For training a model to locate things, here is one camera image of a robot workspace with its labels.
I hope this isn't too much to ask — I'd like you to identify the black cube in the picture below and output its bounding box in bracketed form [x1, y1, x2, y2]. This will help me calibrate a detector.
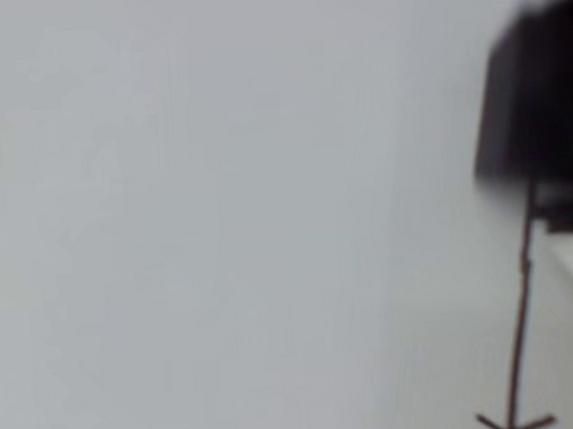
[462, 0, 573, 199]

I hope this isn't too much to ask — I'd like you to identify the white paper sheet with drawn boxes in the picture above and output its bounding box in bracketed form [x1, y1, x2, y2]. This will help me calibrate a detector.
[0, 0, 573, 429]

